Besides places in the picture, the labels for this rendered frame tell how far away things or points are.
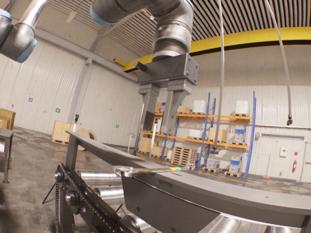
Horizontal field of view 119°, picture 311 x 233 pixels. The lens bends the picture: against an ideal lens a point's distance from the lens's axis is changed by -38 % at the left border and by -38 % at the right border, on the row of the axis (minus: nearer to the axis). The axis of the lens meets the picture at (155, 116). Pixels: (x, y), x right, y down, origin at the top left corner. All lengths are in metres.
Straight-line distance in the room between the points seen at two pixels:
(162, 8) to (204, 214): 0.46
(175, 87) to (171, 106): 0.04
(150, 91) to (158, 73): 0.04
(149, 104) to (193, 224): 0.29
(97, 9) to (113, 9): 0.06
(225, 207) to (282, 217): 0.13
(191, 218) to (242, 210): 0.12
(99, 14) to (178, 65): 0.26
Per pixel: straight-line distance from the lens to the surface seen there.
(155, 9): 0.37
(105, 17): 0.43
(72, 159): 0.97
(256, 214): 0.34
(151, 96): 0.32
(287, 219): 0.35
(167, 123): 0.27
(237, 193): 0.28
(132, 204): 0.50
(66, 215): 1.20
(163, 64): 0.31
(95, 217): 0.59
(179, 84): 0.28
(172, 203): 0.39
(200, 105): 9.17
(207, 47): 7.90
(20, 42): 0.83
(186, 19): 0.38
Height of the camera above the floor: 1.24
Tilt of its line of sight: 8 degrees up
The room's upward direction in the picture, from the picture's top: 11 degrees clockwise
